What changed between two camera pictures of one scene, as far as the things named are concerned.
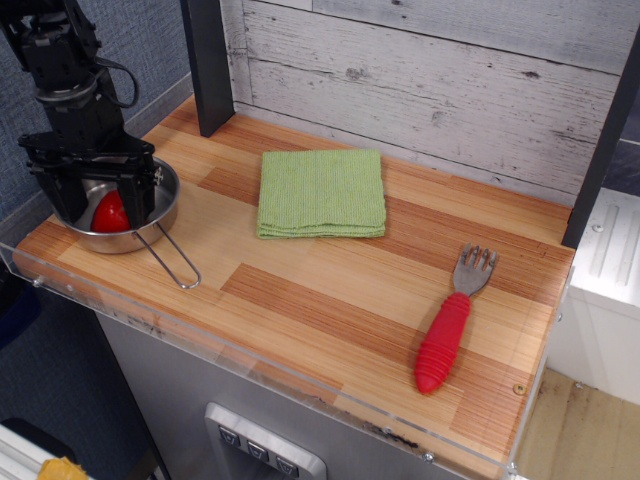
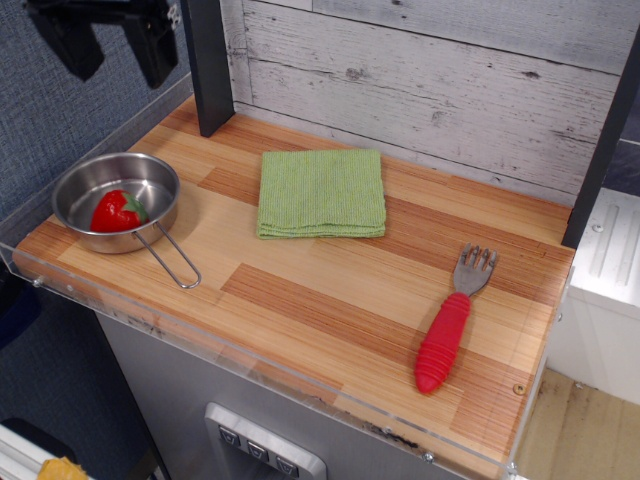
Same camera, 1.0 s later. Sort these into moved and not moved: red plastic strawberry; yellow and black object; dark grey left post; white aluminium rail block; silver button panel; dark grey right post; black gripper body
Moved: black gripper body
Not moved: yellow and black object; red plastic strawberry; white aluminium rail block; dark grey left post; silver button panel; dark grey right post
